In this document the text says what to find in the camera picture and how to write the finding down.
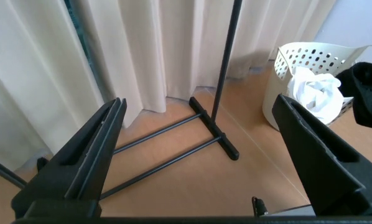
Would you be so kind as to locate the window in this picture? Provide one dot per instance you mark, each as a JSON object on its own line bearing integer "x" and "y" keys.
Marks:
{"x": 88, "y": 56}

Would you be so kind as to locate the black clothes rack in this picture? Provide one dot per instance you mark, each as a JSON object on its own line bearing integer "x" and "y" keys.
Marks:
{"x": 215, "y": 130}

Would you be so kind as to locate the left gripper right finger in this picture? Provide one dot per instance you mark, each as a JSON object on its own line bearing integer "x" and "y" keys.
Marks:
{"x": 319, "y": 174}

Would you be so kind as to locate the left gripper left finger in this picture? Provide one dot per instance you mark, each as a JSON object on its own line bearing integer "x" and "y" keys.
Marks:
{"x": 49, "y": 193}

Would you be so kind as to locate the white garment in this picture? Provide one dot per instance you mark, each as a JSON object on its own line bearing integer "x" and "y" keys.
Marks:
{"x": 316, "y": 90}

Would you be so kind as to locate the white laundry basket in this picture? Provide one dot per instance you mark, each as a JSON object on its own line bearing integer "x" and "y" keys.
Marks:
{"x": 273, "y": 102}

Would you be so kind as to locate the beige curtain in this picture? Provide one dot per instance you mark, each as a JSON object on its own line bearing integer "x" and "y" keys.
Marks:
{"x": 27, "y": 77}
{"x": 173, "y": 46}

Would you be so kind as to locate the black garment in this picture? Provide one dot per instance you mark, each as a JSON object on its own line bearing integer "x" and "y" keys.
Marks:
{"x": 369, "y": 93}

